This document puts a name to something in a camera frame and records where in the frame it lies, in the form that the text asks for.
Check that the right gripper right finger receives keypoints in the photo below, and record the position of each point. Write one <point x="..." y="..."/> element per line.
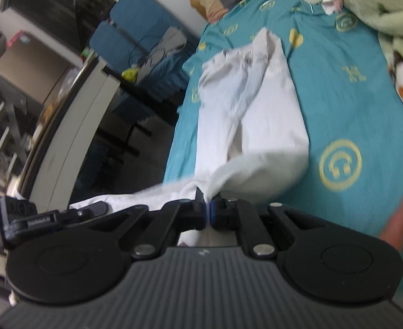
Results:
<point x="323" y="260"/>

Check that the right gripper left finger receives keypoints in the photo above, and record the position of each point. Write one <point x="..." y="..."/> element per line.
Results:
<point x="86" y="260"/>

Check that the white t-shirt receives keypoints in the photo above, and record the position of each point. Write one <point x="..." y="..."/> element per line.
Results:
<point x="252" y="142"/>

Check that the blue folding chair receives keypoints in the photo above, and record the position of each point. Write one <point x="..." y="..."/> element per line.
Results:
<point x="125" y="40"/>

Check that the person's right hand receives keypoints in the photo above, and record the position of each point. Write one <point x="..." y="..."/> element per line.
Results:
<point x="393" y="231"/>

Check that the white desk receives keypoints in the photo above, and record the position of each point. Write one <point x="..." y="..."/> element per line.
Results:
<point x="53" y="166"/>

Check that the teal smiley bed sheet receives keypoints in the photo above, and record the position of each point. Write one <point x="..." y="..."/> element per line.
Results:
<point x="353" y="115"/>

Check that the cardboard box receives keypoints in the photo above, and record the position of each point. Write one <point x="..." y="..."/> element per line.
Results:
<point x="32" y="68"/>

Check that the yellow green small object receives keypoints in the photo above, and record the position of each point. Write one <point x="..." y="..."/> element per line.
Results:
<point x="130" y="75"/>

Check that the dark window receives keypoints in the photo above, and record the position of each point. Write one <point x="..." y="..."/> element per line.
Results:
<point x="70" y="22"/>

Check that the grey cloth on chair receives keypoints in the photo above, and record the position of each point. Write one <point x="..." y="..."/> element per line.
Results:
<point x="172" y="42"/>

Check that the white paper tag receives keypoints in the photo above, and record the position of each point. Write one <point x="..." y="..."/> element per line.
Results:
<point x="329" y="6"/>

